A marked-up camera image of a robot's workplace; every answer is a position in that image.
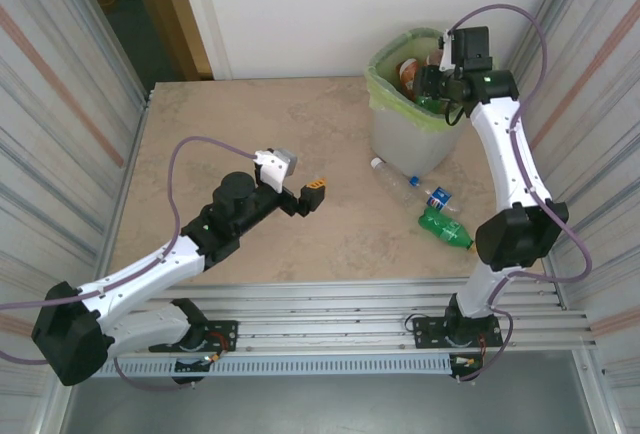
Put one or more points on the green soda bottle yellow cap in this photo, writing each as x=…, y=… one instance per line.
x=430, y=103
x=445, y=226

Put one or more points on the copper brown bottle tan cap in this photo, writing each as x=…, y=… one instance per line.
x=409, y=71

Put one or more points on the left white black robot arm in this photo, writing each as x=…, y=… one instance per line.
x=140, y=269

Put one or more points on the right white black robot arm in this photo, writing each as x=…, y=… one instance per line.
x=505, y=149

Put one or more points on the green-lined trash bin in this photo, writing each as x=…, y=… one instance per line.
x=392, y=101

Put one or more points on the translucent grey waste bin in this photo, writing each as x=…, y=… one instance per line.
x=410, y=149

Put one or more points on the clear bottle white cap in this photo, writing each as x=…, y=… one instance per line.
x=392, y=179

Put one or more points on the corrugated metal side panel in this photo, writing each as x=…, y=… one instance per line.
x=50, y=154
x=600, y=154

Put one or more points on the aluminium rail frame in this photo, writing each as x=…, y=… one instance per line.
x=325, y=304

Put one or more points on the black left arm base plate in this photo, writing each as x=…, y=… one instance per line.
x=225, y=329

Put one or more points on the wooden door frame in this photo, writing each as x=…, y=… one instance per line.
x=182, y=29

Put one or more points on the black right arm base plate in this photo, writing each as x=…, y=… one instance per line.
x=430, y=334

